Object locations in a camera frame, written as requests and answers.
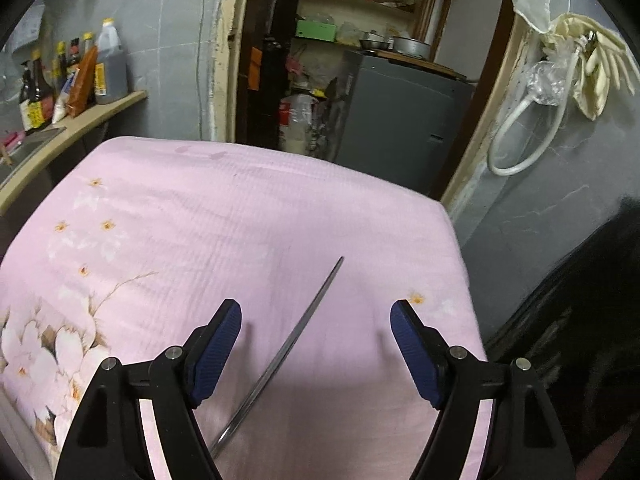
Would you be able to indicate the wooden board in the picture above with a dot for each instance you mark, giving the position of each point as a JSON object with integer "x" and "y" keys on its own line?
{"x": 425, "y": 66}

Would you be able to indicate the dark door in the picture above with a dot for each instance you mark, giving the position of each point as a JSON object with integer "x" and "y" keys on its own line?
{"x": 267, "y": 70}

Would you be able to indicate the large dark oil jug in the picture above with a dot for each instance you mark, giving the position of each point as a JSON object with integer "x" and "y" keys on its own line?
{"x": 112, "y": 70}

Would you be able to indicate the crumpled clear plastic bag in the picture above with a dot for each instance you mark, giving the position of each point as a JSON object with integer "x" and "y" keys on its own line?
{"x": 547, "y": 82}

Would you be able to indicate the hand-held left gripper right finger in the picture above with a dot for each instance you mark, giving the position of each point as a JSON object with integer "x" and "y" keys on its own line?
{"x": 415, "y": 355}

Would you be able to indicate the black pump bottle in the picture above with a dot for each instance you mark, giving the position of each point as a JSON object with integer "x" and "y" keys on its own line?
{"x": 25, "y": 97}

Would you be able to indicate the green box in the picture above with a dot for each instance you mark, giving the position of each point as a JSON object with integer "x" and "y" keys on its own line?
{"x": 315, "y": 31}

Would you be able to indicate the grey cabinet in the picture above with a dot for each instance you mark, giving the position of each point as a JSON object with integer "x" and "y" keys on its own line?
{"x": 395, "y": 130}

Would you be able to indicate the dark bottle with yellow label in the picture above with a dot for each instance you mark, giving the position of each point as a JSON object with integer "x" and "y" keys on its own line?
{"x": 40, "y": 105}

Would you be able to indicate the white plastic bag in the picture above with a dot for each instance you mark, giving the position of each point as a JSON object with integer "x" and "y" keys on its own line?
{"x": 297, "y": 125}

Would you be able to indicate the white mesh bag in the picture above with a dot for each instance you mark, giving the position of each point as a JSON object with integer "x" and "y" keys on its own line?
{"x": 535, "y": 5}

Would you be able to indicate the dark metal chopstick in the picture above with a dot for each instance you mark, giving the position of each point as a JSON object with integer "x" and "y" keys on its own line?
{"x": 295, "y": 332}

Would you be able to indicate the wooden shelf unit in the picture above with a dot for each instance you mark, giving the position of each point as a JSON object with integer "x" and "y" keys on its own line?
{"x": 370, "y": 2}

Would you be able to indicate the beige kitchen counter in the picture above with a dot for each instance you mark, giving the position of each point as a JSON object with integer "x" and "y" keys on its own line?
{"x": 100, "y": 112}

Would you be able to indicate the cream rubber gloves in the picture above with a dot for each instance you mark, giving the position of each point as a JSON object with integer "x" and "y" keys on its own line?
{"x": 597, "y": 75}

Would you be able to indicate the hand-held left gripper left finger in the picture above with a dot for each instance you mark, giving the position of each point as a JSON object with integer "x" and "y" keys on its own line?
{"x": 215, "y": 355}

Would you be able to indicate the steel sink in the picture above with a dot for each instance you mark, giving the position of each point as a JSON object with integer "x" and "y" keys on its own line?
{"x": 30, "y": 152}

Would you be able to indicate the worn door frame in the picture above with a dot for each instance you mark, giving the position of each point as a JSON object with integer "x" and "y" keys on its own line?
{"x": 222, "y": 60}

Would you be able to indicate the white wall box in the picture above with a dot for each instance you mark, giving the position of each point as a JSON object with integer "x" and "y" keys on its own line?
{"x": 29, "y": 30}

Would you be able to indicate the white squeeze tube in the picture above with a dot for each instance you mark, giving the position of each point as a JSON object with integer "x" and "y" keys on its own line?
{"x": 62, "y": 102}

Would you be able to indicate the pink floral cloth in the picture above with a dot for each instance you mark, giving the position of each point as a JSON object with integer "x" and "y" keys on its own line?
{"x": 250, "y": 220}

